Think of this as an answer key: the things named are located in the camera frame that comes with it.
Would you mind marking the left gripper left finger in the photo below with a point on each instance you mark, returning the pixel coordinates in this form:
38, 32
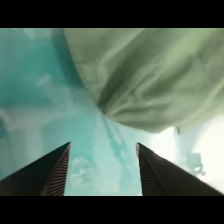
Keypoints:
40, 176

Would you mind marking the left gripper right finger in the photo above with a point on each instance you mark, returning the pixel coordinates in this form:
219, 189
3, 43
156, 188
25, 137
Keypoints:
166, 178

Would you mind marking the pale green shirt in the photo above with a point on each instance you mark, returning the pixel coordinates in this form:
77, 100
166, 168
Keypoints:
150, 76

